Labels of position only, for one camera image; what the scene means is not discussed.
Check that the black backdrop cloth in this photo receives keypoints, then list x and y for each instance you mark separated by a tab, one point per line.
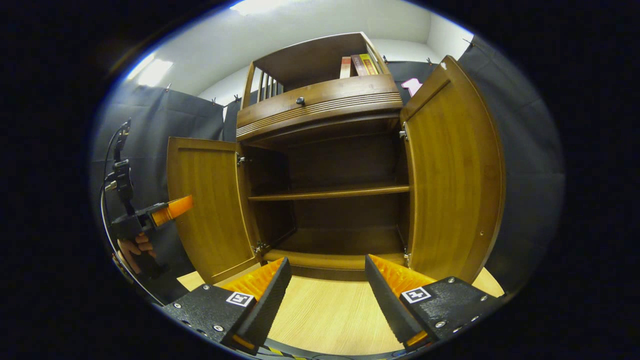
530	175

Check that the metal door hinge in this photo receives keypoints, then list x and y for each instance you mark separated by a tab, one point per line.
406	258
402	134
241	161
258	248

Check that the wooden cabinet drawer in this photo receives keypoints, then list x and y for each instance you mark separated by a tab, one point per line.
340	97

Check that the wooden inner shelf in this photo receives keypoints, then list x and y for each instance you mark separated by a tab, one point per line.
330	192

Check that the brown shelf book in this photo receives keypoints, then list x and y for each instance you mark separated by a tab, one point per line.
359	65

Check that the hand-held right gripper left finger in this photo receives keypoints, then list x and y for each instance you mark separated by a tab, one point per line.
270	305

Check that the yellow shelf book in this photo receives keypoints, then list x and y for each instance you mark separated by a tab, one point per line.
370	64

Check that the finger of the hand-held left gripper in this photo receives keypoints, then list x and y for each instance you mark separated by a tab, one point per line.
172	209

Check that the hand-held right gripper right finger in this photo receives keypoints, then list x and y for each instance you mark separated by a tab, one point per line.
387	305

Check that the black drawer knob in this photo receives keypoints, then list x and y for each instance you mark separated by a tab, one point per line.
300	101

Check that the small ceiling light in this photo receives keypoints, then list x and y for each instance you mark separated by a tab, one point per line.
152	71

